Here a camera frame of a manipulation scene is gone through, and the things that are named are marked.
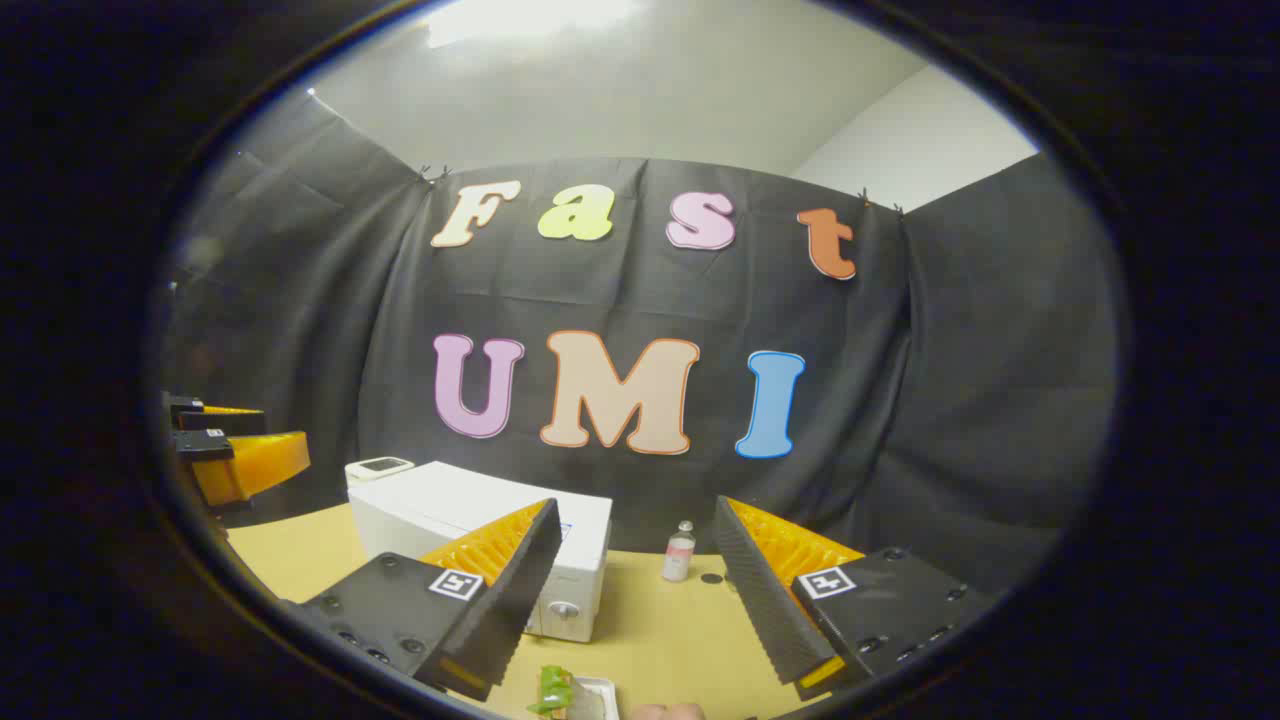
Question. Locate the black backdrop cloth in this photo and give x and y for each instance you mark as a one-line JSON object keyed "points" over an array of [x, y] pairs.
{"points": [[900, 400]]}

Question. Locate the small clear bottle pink label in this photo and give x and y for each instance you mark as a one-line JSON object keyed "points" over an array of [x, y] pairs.
{"points": [[679, 555]]}

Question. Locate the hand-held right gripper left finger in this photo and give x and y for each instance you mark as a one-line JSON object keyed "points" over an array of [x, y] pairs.
{"points": [[520, 590]]}

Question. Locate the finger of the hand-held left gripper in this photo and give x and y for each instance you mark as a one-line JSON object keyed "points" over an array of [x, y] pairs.
{"points": [[255, 465], [225, 420]]}

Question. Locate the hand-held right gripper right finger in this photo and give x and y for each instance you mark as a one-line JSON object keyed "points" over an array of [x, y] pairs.
{"points": [[760, 600]]}

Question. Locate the white plastic tray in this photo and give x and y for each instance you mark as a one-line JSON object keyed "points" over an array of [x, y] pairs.
{"points": [[595, 695]]}

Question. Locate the green leafy vegetable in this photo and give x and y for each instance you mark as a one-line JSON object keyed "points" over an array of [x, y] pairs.
{"points": [[552, 690]]}

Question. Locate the white microwave oven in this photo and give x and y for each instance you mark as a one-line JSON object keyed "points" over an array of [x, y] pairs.
{"points": [[450, 500]]}

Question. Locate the white toaster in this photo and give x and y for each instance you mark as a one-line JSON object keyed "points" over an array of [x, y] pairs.
{"points": [[378, 467]]}

